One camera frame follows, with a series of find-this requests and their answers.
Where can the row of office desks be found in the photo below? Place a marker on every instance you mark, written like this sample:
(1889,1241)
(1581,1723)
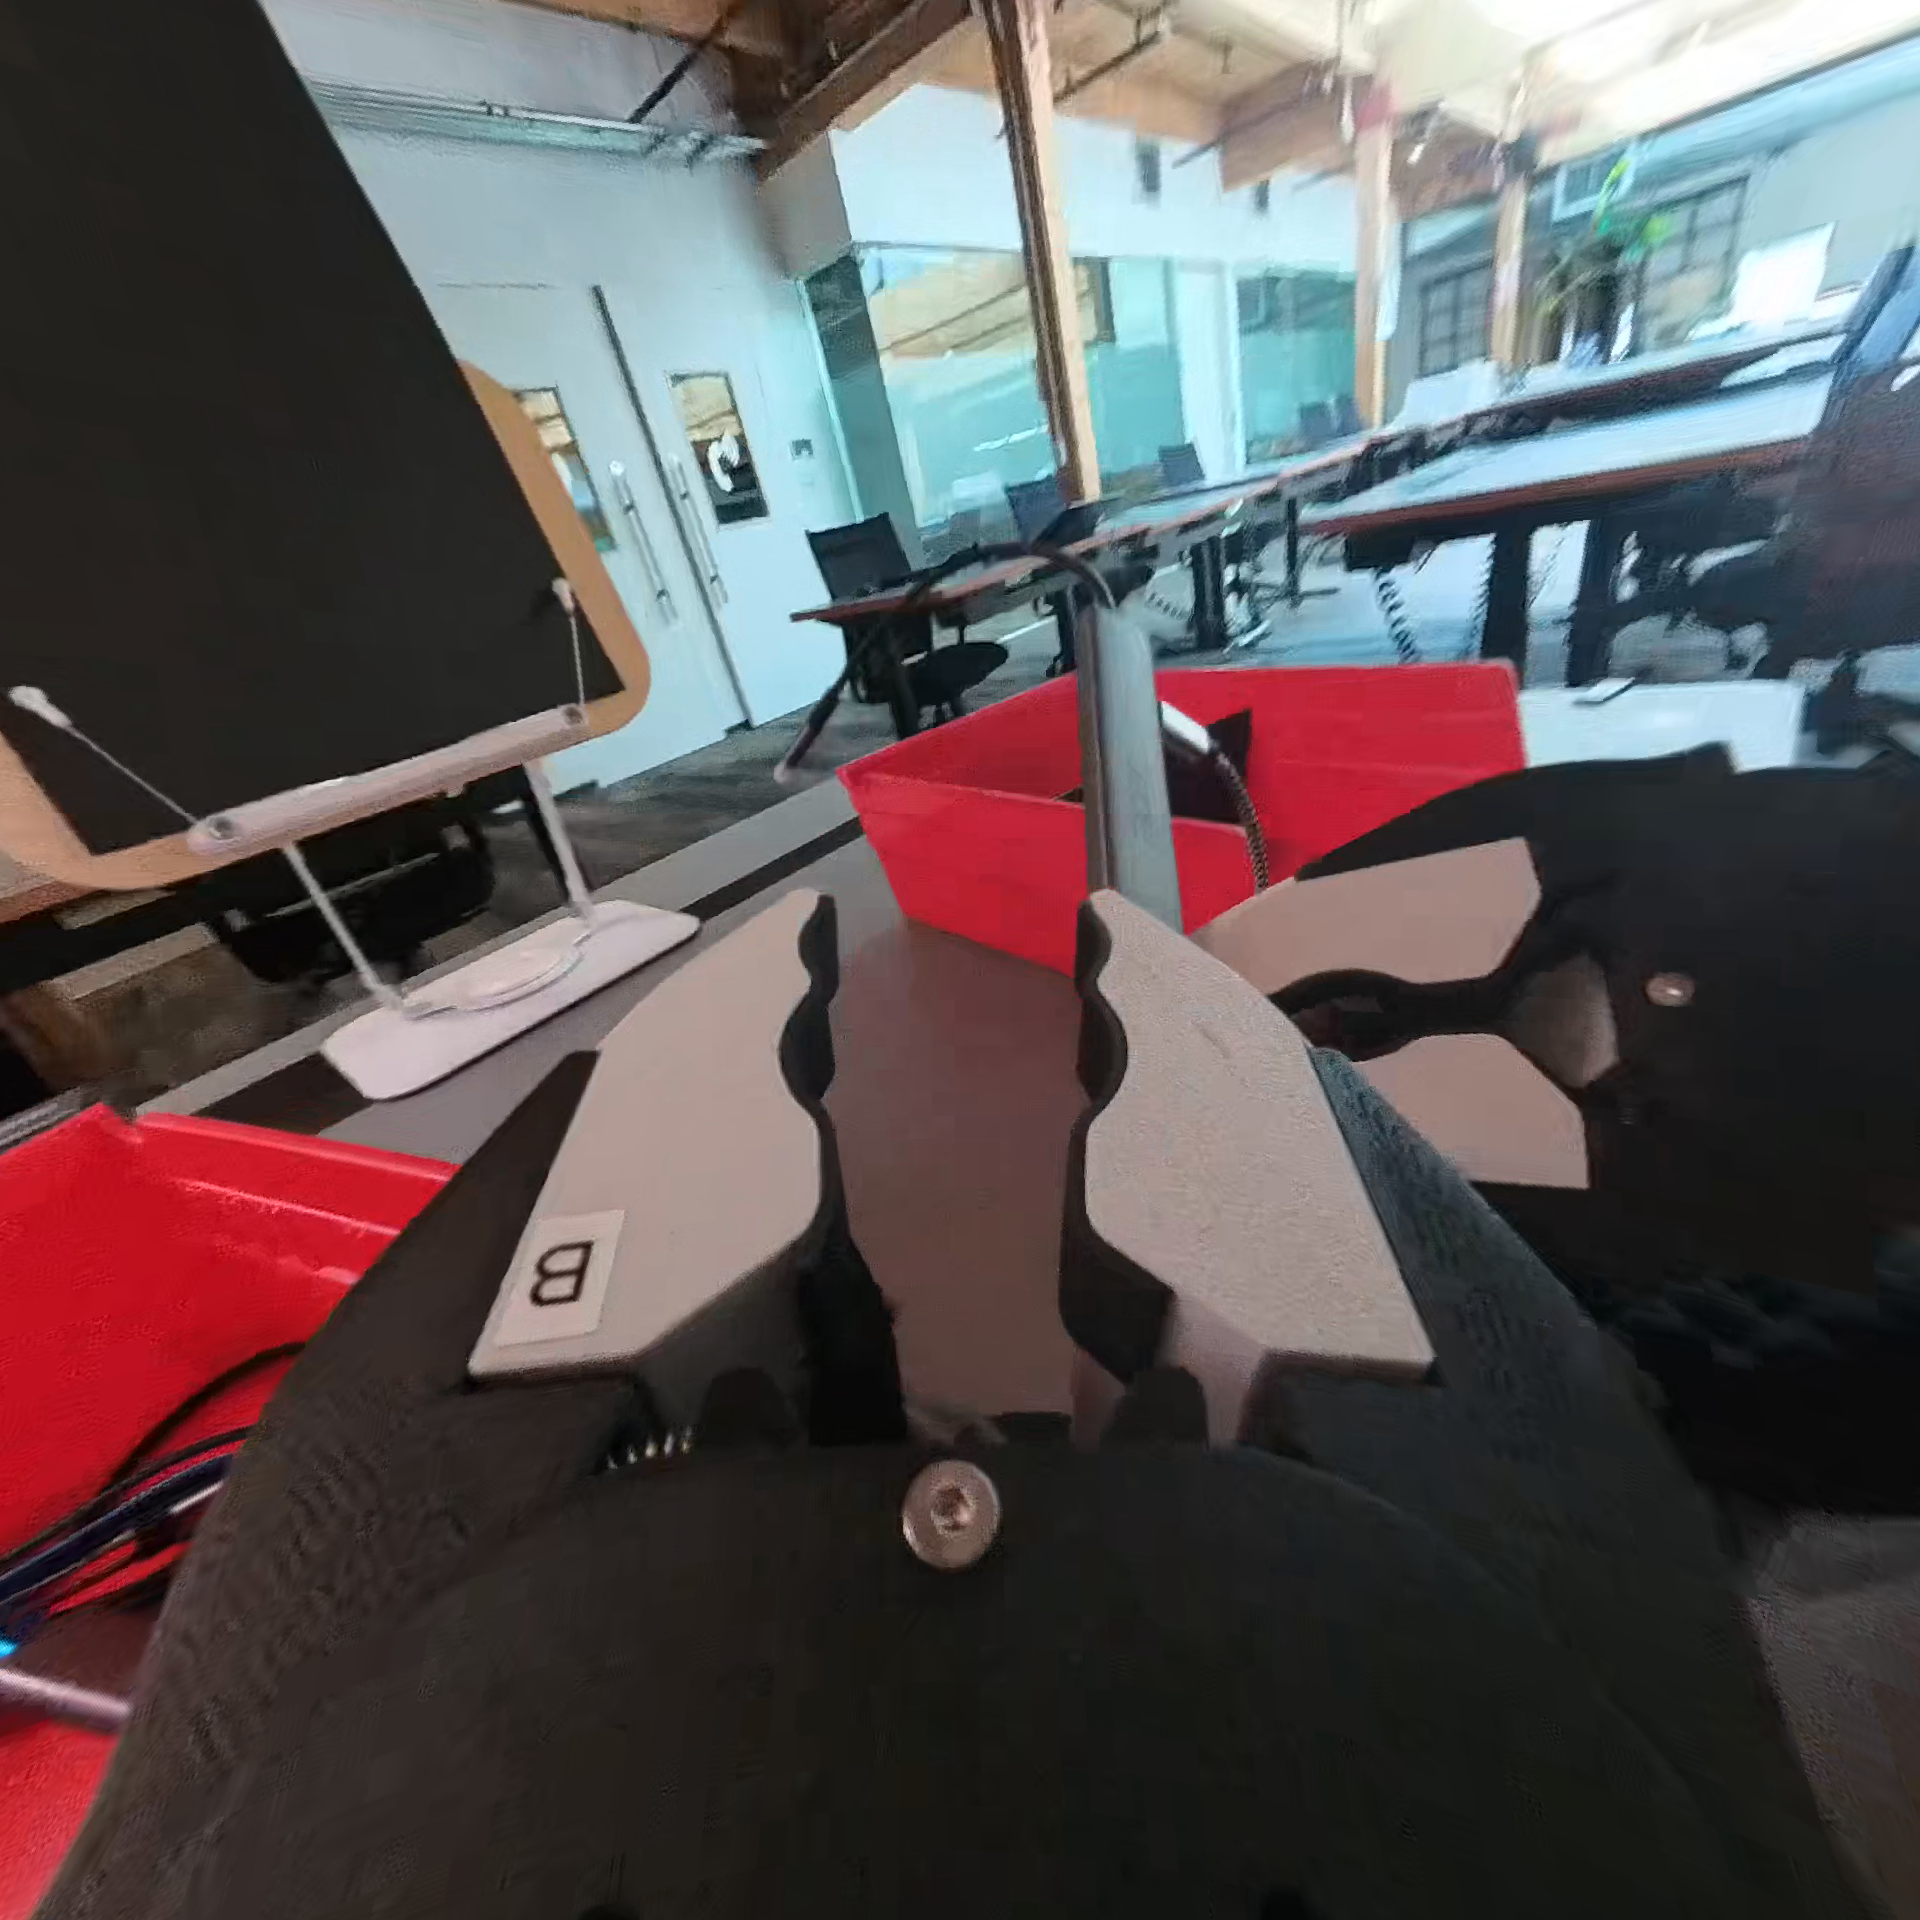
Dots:
(1201,502)

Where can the red plastic bin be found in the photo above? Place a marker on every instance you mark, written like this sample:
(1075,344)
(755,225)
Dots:
(989,840)
(163,1277)

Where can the grey metal usb hub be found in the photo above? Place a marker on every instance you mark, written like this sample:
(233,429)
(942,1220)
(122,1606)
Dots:
(1125,751)

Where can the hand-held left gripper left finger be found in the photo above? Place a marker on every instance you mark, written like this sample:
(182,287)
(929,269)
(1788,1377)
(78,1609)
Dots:
(674,1139)

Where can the black office chair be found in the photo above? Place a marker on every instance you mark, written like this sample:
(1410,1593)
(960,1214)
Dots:
(863,558)
(1860,494)

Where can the grey metal adapter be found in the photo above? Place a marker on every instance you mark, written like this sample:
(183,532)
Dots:
(59,1699)

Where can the white board stand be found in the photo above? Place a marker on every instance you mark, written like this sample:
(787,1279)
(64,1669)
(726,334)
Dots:
(509,998)

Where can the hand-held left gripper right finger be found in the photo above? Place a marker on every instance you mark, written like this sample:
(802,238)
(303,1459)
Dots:
(1230,1170)

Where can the green potted plant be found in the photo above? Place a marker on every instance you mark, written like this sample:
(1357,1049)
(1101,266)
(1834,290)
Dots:
(1612,241)

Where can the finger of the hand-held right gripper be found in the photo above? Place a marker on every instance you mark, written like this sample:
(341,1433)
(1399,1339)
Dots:
(1394,917)
(1483,1110)

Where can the wooden support post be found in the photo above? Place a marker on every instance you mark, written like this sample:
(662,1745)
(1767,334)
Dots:
(1050,272)

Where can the wooden office desk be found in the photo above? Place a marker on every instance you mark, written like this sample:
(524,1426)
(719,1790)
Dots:
(870,606)

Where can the black board with wooden frame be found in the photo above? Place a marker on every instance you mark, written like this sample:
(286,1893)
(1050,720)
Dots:
(224,450)

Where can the white double door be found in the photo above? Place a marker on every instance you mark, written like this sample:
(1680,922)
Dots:
(674,601)

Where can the large wooden desk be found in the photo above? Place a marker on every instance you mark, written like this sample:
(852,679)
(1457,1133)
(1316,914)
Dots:
(1576,450)

